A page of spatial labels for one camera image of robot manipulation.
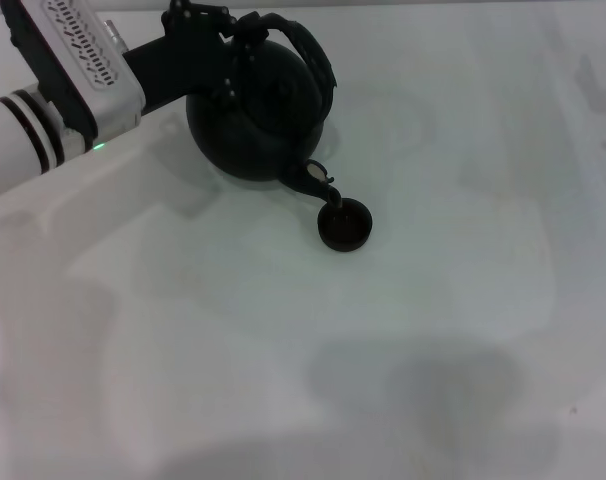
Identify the small dark teacup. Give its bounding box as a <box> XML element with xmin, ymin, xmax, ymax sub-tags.
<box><xmin>316</xmin><ymin>196</ymin><xmax>374</xmax><ymax>253</ymax></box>

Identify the black round teapot with handle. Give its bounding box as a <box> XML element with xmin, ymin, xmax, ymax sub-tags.
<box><xmin>184</xmin><ymin>11</ymin><xmax>345</xmax><ymax>210</ymax></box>

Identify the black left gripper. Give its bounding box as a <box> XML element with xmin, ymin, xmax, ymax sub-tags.
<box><xmin>122</xmin><ymin>0</ymin><xmax>272</xmax><ymax>118</ymax></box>

